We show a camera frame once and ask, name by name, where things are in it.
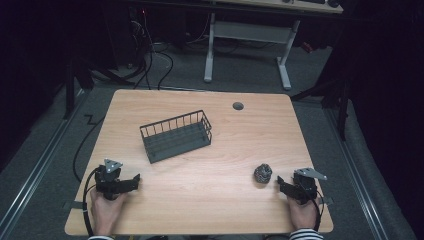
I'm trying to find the person's left hand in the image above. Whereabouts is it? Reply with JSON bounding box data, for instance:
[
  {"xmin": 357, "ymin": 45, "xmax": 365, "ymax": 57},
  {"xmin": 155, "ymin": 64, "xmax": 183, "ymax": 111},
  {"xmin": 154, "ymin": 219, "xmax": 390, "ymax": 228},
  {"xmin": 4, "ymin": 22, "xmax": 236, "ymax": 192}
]
[{"xmin": 90, "ymin": 188, "xmax": 127, "ymax": 237}]

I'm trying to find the person's right hand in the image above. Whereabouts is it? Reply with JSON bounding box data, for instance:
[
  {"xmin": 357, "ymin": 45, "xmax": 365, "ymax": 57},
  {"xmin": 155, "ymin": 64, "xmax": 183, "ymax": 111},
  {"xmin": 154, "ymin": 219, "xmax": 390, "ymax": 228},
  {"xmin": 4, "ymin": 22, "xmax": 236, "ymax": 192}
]
[{"xmin": 286, "ymin": 195, "xmax": 322, "ymax": 232}]

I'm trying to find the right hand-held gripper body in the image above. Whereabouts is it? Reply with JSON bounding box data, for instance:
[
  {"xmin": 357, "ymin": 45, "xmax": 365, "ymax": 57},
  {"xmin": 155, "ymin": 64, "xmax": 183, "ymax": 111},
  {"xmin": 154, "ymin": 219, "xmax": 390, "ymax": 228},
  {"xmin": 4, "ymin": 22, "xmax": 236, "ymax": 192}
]
[{"xmin": 289, "ymin": 167, "xmax": 328, "ymax": 206}]

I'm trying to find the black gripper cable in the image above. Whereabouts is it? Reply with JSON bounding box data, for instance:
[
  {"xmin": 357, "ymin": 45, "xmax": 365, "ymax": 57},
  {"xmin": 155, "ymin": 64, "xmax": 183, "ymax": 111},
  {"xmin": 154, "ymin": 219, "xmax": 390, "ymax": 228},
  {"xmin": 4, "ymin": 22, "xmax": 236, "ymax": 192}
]
[
  {"xmin": 82, "ymin": 167, "xmax": 101, "ymax": 238},
  {"xmin": 311, "ymin": 189, "xmax": 325, "ymax": 233}
]

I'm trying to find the steel wool scouring ball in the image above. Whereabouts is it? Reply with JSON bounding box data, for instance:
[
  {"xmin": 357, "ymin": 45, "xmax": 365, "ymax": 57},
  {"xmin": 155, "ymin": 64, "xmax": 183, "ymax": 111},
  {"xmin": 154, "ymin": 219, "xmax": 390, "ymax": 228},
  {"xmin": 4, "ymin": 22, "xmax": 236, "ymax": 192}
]
[{"xmin": 253, "ymin": 162, "xmax": 274, "ymax": 184}]

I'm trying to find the black wire basket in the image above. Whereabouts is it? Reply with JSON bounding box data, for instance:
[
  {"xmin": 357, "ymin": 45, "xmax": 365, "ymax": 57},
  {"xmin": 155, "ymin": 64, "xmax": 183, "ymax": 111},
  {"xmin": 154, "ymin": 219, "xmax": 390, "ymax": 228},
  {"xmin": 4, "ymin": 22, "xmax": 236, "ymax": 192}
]
[{"xmin": 139, "ymin": 109, "xmax": 213, "ymax": 165}]

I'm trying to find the black metal stand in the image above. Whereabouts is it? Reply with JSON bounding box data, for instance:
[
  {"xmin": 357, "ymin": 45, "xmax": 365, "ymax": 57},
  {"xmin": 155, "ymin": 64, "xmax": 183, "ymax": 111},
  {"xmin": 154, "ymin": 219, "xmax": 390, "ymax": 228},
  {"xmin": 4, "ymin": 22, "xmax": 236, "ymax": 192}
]
[
  {"xmin": 289, "ymin": 74, "xmax": 352, "ymax": 142},
  {"xmin": 62, "ymin": 54, "xmax": 134, "ymax": 121}
]

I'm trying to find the black floor cable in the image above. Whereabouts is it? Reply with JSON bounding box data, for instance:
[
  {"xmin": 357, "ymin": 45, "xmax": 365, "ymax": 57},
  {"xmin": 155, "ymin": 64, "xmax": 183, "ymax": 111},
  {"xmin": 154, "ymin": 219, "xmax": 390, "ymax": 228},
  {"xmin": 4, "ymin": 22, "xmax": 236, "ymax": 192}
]
[{"xmin": 72, "ymin": 114, "xmax": 106, "ymax": 184}]

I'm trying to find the white-framed desk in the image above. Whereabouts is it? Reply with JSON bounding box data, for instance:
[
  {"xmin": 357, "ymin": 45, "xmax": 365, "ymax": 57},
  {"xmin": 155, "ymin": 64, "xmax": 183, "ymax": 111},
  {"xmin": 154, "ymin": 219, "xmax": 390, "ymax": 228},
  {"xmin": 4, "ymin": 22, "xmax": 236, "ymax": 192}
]
[{"xmin": 203, "ymin": 0, "xmax": 345, "ymax": 91}]

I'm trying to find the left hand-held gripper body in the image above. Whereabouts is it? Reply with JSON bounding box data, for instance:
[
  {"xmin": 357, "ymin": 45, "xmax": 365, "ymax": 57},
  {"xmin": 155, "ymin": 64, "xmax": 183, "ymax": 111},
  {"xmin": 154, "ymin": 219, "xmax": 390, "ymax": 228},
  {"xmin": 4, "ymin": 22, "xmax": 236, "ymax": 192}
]
[{"xmin": 94, "ymin": 158, "xmax": 126, "ymax": 201}]

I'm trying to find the red object under desk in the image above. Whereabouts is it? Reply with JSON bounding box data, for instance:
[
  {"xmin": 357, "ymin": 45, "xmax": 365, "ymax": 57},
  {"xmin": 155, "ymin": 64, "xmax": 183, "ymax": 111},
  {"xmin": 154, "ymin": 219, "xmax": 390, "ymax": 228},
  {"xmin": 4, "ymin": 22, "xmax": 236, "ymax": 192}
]
[{"xmin": 300, "ymin": 41, "xmax": 315, "ymax": 55}]

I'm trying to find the bundle of black cables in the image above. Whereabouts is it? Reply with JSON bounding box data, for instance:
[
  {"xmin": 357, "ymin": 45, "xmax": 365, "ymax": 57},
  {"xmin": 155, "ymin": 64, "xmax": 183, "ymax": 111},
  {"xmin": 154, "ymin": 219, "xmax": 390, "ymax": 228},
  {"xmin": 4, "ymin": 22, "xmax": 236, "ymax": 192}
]
[{"xmin": 128, "ymin": 8, "xmax": 175, "ymax": 91}]

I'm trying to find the metal floor rail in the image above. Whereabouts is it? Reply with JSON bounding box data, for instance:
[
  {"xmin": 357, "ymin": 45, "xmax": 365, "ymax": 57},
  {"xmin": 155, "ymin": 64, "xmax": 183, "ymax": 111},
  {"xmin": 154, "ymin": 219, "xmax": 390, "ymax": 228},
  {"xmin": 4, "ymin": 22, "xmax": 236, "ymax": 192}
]
[
  {"xmin": 0, "ymin": 88, "xmax": 90, "ymax": 236},
  {"xmin": 323, "ymin": 105, "xmax": 390, "ymax": 240}
]

